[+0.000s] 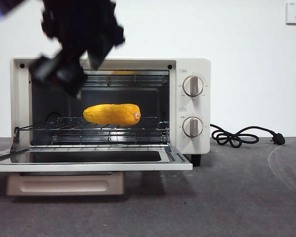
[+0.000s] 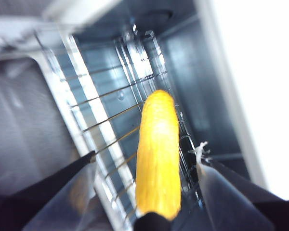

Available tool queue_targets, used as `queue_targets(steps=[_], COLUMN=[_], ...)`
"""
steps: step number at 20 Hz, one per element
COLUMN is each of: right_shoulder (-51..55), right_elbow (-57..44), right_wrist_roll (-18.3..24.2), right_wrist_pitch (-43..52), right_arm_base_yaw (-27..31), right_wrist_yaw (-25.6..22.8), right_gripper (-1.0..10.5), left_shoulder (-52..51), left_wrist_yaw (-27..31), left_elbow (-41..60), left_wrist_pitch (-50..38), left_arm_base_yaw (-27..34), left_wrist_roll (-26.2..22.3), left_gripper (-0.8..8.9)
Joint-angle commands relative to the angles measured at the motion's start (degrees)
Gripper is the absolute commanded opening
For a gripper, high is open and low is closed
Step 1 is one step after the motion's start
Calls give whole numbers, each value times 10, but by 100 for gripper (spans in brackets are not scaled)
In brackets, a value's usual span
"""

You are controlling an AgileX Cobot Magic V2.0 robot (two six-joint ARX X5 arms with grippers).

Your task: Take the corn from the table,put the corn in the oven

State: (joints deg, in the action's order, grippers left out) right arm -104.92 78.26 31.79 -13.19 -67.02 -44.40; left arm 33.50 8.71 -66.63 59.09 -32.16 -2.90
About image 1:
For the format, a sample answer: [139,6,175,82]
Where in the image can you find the yellow corn cob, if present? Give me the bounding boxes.
[83,103,141,125]

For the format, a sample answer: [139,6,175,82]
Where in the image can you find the glass oven door with handle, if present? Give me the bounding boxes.
[0,144,193,196]

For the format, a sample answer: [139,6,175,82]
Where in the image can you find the cream toaster oven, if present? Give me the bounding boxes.
[9,57,211,166]

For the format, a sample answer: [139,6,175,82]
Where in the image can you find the metal heating element guard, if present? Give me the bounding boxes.
[51,132,169,146]
[83,70,170,87]

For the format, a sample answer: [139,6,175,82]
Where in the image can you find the cream timer knob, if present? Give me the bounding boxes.
[182,117,203,138]

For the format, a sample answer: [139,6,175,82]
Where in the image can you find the metal wire oven rack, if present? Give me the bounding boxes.
[14,116,170,131]

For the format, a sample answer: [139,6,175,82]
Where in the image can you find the black power cord with plug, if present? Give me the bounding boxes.
[209,123,286,148]

